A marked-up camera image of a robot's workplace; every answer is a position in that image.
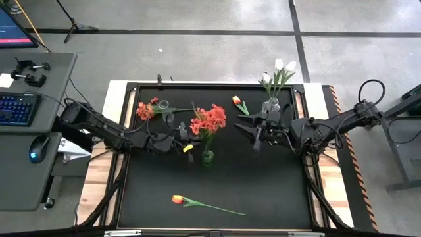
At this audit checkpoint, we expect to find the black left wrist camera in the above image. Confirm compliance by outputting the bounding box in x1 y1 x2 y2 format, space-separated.
178 121 191 143

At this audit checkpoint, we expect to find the black tripod stand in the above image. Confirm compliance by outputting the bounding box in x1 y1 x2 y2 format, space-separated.
55 0 99 44

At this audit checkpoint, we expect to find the small orange flower bunch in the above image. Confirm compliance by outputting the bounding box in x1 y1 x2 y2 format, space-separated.
136 96 199 121

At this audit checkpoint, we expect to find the large orange flower bunch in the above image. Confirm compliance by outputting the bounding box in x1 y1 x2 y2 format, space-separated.
189 103 228 155

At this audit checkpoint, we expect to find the tall smooth clear glass vase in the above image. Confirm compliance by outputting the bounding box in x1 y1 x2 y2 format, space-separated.
157 99 176 122

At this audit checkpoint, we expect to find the computer monitor with red bar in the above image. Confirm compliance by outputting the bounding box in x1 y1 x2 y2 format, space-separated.
0 5 39 49

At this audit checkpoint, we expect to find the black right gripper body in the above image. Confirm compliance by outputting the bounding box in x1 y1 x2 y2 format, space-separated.
254 110 293 153

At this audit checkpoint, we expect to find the green ribbed glass vase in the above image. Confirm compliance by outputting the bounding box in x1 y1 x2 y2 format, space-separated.
201 149 215 167

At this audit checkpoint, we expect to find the clear cut-glass vase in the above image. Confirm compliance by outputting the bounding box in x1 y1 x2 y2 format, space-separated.
261 97 282 115

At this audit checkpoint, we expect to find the black metal clamp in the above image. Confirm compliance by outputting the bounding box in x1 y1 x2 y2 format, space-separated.
9 70 47 88
14 59 52 72

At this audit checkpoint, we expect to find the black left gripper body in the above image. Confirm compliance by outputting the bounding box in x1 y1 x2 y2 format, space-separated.
147 131 195 164

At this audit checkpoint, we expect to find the grey metal frame table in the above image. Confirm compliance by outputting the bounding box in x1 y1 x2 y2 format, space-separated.
361 84 421 192

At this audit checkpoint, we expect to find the white artificial tulip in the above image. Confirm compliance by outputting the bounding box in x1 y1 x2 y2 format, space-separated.
258 72 276 99
272 60 297 99
271 58 285 99

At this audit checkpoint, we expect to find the black backlit keyboard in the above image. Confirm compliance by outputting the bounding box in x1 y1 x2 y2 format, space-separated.
0 92 42 128

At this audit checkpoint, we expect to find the black computer mouse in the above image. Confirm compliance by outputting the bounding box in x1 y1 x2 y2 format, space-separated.
28 134 51 165

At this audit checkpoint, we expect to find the orange artificial tulip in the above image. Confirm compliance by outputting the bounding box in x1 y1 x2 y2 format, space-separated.
171 194 247 217
232 95 250 116

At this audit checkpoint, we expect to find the thin yellow rod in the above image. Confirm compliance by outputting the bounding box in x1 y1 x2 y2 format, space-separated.
13 0 52 53

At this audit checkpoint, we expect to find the white sheet under arm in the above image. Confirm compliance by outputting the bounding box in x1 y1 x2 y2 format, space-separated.
58 137 92 156

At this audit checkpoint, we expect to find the grey side desk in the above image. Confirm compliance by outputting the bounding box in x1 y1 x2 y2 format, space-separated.
0 51 78 212

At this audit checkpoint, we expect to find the black aluminium table frame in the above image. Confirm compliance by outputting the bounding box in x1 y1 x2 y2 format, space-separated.
77 81 353 233

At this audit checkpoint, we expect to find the white paper note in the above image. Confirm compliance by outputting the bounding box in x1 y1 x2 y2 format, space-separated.
0 72 14 89

